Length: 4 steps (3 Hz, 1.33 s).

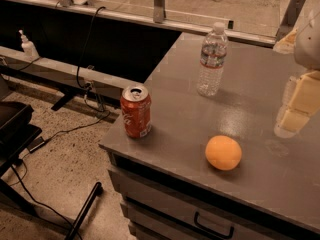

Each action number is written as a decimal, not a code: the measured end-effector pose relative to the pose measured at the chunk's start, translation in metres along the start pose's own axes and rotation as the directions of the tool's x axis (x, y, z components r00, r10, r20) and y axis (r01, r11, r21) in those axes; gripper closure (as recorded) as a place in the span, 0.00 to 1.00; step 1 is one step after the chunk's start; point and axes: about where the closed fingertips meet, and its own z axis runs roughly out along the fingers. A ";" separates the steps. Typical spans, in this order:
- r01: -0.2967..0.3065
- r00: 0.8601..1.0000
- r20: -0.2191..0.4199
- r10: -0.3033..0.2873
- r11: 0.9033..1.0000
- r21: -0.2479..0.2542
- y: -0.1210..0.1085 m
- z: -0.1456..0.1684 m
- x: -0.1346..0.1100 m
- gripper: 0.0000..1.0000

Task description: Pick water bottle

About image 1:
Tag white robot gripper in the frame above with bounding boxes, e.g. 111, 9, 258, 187
274, 9, 320, 138

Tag clear plastic water bottle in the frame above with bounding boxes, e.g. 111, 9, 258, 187
197, 22, 228, 97

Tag white pump dispenser bottle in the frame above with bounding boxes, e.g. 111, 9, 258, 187
19, 30, 39, 61

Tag orange fruit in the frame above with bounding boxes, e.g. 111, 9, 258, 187
205, 135, 242, 171

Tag grey drawer cabinet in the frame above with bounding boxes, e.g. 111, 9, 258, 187
101, 34, 320, 240

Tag red cola can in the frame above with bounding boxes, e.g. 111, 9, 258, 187
120, 85, 151, 138

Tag black chair base leg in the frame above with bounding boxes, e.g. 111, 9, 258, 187
64, 182, 103, 240

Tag black power adapter brick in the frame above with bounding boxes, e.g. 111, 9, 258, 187
27, 137, 46, 153

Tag black office chair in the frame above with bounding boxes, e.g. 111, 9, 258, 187
0, 75, 43, 215

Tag black drawer handle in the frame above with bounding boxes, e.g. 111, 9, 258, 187
193, 211, 235, 240

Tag black hanging power cable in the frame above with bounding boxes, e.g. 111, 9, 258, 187
75, 6, 107, 90

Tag black floor cable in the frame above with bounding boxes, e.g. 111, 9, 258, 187
9, 163, 84, 240

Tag grey metal railing frame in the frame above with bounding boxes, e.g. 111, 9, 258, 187
7, 0, 306, 44

